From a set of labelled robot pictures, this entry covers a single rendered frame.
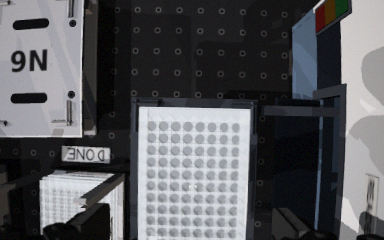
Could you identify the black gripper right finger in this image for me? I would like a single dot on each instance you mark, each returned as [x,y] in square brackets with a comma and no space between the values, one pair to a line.
[287,226]

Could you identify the white nest plate labelled n6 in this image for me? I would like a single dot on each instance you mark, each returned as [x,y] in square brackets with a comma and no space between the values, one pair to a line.
[44,46]

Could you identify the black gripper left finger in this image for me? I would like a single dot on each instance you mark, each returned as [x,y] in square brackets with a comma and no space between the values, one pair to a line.
[95,219]

